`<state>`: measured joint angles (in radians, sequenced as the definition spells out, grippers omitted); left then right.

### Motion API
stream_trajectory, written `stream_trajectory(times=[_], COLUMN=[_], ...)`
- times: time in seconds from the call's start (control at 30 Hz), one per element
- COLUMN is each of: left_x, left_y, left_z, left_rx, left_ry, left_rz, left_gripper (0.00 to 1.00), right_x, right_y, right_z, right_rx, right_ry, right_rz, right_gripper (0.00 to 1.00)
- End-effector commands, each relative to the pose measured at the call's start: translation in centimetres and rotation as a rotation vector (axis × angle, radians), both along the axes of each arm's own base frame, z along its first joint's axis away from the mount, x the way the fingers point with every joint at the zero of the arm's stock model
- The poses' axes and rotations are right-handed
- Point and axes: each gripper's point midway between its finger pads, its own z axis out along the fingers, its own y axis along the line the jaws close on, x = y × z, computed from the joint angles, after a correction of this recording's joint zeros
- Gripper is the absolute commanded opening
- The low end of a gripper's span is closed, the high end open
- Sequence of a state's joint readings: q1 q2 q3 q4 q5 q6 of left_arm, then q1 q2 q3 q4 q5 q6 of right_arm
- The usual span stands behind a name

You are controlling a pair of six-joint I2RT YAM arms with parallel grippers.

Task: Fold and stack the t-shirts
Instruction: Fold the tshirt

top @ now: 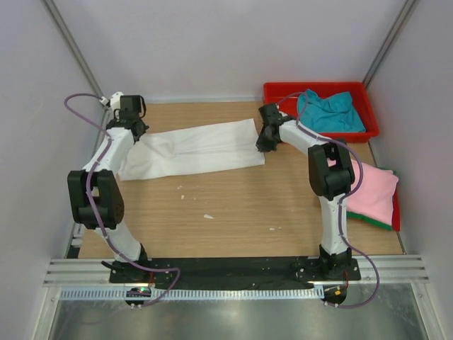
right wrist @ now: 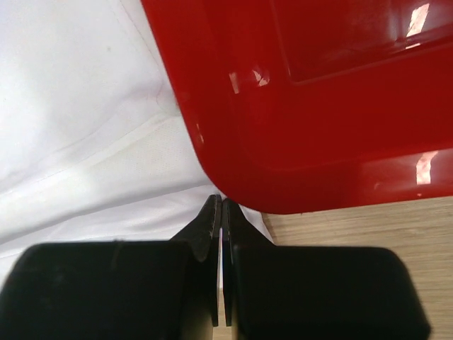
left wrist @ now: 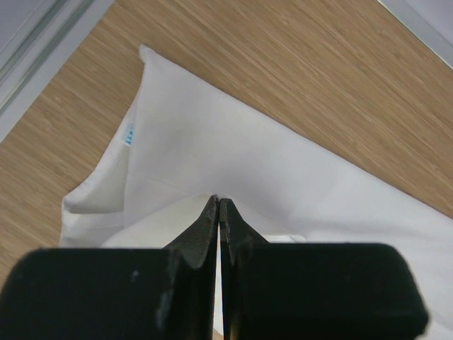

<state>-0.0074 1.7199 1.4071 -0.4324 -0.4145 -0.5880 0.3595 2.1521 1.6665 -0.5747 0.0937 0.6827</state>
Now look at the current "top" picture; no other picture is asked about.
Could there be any white t shirt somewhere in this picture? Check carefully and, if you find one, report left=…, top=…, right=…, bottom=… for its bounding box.
left=118, top=119, right=265, bottom=181

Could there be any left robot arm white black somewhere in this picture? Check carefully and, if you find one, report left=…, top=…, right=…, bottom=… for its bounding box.
left=64, top=92, right=150, bottom=283

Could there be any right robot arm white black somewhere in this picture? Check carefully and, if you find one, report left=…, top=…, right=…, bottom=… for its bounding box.
left=256, top=103, right=355, bottom=281

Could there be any red plastic tray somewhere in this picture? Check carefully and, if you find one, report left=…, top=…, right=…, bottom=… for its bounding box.
left=263, top=81, right=379, bottom=143

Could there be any teal t shirt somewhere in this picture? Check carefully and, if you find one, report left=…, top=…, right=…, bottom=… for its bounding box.
left=297, top=89, right=366, bottom=133

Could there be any folded green t shirt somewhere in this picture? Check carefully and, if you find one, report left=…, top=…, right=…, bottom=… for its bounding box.
left=347, top=164, right=401, bottom=232

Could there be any folded pink t shirt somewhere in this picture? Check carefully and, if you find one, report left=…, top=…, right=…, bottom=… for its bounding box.
left=346, top=159, right=398, bottom=230

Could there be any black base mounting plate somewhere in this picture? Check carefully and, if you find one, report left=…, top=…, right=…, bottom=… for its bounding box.
left=101, top=256, right=361, bottom=290

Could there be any folded red t shirt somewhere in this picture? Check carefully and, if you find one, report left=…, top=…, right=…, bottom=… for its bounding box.
left=392, top=191, right=401, bottom=232

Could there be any left aluminium frame post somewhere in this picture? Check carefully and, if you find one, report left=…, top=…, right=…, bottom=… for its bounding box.
left=41, top=0, right=103, bottom=96

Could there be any aluminium frame post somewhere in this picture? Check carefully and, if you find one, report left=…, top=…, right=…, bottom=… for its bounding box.
left=41, top=0, right=103, bottom=96
left=362, top=0, right=420, bottom=89

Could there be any white slotted cable duct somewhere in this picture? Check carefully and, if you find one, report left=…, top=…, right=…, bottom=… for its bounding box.
left=60, top=285, right=324, bottom=301

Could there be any aluminium front rail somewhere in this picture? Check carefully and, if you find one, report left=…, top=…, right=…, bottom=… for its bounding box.
left=43, top=255, right=430, bottom=287

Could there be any right aluminium frame post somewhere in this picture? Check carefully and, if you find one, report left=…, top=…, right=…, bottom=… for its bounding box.
left=362, top=0, right=420, bottom=89

